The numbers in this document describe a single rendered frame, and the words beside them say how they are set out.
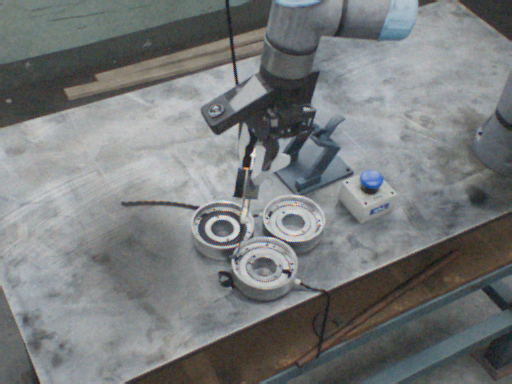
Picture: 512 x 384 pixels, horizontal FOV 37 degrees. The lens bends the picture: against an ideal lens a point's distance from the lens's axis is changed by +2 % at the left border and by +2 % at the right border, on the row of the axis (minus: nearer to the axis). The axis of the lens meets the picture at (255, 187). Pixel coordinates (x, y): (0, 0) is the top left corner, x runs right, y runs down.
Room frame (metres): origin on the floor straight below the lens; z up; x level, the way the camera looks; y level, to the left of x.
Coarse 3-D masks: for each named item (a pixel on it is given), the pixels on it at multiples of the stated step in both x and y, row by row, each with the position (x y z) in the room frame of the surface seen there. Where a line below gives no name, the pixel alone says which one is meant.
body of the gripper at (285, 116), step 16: (272, 80) 0.84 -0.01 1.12; (288, 80) 0.84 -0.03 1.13; (304, 80) 0.85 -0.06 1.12; (288, 96) 0.86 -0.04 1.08; (304, 96) 0.87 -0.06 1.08; (256, 112) 0.86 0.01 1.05; (272, 112) 0.84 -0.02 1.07; (288, 112) 0.85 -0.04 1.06; (304, 112) 0.86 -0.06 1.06; (256, 128) 0.85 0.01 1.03; (272, 128) 0.84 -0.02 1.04; (288, 128) 0.86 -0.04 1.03
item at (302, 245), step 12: (276, 204) 0.88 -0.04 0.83; (288, 204) 0.89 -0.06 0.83; (300, 204) 0.89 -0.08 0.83; (312, 204) 0.88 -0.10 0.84; (264, 216) 0.84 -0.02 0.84; (288, 216) 0.86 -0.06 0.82; (300, 216) 0.86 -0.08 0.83; (264, 228) 0.82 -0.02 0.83; (288, 240) 0.79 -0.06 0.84; (300, 240) 0.80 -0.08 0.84; (312, 240) 0.80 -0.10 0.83; (300, 252) 0.80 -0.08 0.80
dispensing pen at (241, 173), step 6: (252, 156) 0.87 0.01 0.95; (252, 162) 0.86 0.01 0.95; (240, 168) 0.85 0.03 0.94; (252, 168) 0.85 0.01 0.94; (240, 174) 0.84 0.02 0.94; (240, 180) 0.83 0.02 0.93; (240, 186) 0.82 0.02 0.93; (234, 192) 0.82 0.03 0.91; (240, 192) 0.82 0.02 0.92; (240, 198) 0.81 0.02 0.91; (246, 204) 0.81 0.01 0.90; (246, 210) 0.81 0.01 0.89; (246, 216) 0.80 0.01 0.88; (240, 234) 0.78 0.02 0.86; (240, 240) 0.78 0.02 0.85
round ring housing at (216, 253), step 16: (208, 208) 0.86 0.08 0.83; (224, 208) 0.86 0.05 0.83; (240, 208) 0.86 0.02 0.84; (192, 224) 0.81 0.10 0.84; (208, 224) 0.82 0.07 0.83; (224, 224) 0.84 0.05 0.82; (192, 240) 0.80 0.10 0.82; (224, 240) 0.79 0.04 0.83; (208, 256) 0.78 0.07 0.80; (224, 256) 0.77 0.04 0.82
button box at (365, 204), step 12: (348, 180) 0.94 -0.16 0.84; (348, 192) 0.92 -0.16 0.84; (360, 192) 0.91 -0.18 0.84; (372, 192) 0.91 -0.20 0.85; (384, 192) 0.92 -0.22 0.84; (348, 204) 0.91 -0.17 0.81; (360, 204) 0.89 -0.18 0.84; (372, 204) 0.89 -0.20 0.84; (384, 204) 0.90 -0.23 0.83; (360, 216) 0.88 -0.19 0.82; (372, 216) 0.89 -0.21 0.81
